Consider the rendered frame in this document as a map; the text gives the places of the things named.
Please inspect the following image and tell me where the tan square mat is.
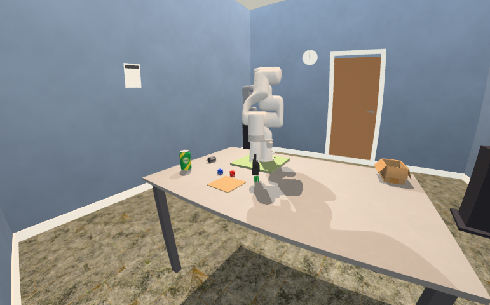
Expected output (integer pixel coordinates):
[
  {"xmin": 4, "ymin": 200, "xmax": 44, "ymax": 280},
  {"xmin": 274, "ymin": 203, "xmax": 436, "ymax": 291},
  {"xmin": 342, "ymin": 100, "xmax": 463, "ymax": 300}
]
[{"xmin": 207, "ymin": 176, "xmax": 246, "ymax": 193}]

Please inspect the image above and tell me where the green soda can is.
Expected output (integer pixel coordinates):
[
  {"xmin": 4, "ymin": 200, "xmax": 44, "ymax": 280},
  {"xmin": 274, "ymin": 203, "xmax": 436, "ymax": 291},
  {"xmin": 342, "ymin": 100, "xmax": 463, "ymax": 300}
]
[{"xmin": 179, "ymin": 150, "xmax": 192, "ymax": 171}]

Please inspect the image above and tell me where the open brown cardboard box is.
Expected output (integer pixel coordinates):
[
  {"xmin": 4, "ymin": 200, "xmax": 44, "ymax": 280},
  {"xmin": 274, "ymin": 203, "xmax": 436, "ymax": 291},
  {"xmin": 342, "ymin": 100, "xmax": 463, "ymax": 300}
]
[{"xmin": 374, "ymin": 159, "xmax": 411, "ymax": 185}]

